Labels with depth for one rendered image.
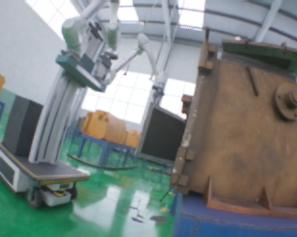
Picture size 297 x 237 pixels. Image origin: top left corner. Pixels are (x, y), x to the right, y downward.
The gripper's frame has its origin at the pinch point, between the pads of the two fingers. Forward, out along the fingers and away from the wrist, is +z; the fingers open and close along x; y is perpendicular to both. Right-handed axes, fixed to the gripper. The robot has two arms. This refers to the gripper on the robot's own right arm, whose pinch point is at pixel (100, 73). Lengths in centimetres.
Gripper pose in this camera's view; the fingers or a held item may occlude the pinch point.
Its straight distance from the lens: 128.9
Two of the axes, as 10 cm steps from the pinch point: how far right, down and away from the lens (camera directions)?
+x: -2.4, -2.4, -9.4
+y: -9.3, -2.2, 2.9
